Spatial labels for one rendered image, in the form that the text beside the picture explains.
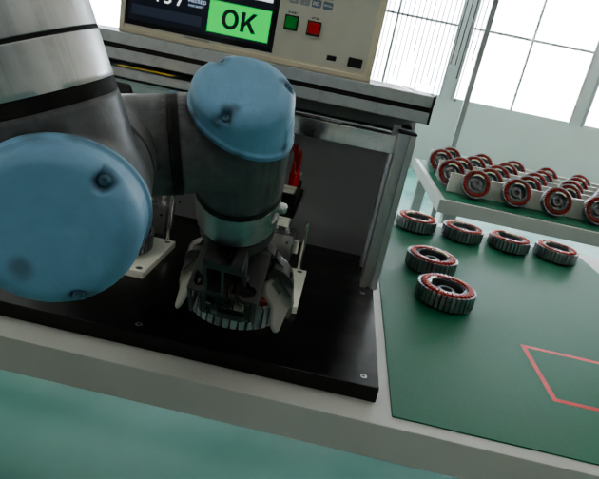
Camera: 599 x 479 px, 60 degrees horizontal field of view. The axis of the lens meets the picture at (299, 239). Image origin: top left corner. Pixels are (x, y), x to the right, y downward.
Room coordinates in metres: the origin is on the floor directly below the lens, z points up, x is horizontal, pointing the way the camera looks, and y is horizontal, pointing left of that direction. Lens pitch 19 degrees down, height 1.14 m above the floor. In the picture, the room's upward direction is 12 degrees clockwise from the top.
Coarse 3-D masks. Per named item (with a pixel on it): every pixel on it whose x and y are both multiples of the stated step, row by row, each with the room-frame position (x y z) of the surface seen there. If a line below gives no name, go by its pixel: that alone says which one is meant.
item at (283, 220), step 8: (288, 192) 0.84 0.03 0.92; (296, 192) 0.85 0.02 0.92; (288, 200) 0.83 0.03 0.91; (296, 200) 0.85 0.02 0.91; (288, 208) 0.83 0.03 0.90; (296, 208) 0.85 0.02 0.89; (280, 216) 0.83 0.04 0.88; (288, 216) 0.83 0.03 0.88; (280, 224) 0.81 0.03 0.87; (288, 224) 0.81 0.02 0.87
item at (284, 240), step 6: (276, 228) 0.92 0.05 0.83; (282, 228) 0.93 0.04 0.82; (294, 228) 0.95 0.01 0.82; (276, 234) 0.90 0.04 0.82; (282, 234) 0.90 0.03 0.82; (288, 234) 0.91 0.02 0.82; (294, 234) 0.92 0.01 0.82; (276, 240) 0.90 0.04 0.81; (282, 240) 0.90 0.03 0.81; (288, 240) 0.90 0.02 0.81; (276, 246) 0.90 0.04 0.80; (282, 246) 0.90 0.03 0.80; (288, 246) 0.90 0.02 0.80; (282, 252) 0.90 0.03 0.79; (288, 252) 0.90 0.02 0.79; (288, 258) 0.90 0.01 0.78
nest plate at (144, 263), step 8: (160, 240) 0.85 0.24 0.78; (168, 240) 0.86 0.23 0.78; (152, 248) 0.81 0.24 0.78; (160, 248) 0.82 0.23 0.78; (168, 248) 0.83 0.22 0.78; (144, 256) 0.78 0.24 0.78; (152, 256) 0.78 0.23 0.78; (160, 256) 0.79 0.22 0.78; (136, 264) 0.74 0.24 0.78; (144, 264) 0.74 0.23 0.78; (152, 264) 0.75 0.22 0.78; (128, 272) 0.72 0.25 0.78; (136, 272) 0.72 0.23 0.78; (144, 272) 0.72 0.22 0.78
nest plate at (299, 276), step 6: (294, 270) 0.84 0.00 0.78; (300, 270) 0.85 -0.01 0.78; (294, 276) 0.82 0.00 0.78; (300, 276) 0.83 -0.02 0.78; (294, 282) 0.79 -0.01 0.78; (300, 282) 0.80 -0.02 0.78; (294, 288) 0.77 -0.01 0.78; (300, 288) 0.78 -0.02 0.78; (294, 294) 0.75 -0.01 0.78; (300, 294) 0.76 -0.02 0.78; (294, 300) 0.73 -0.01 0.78; (294, 306) 0.71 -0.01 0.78; (294, 312) 0.71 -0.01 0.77
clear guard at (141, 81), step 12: (120, 60) 0.96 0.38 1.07; (120, 72) 0.74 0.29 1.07; (132, 72) 0.78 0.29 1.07; (144, 72) 0.82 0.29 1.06; (168, 72) 0.91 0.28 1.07; (132, 84) 0.69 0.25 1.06; (144, 84) 0.69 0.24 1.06; (156, 84) 0.69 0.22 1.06; (168, 84) 0.72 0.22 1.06; (180, 84) 0.76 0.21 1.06
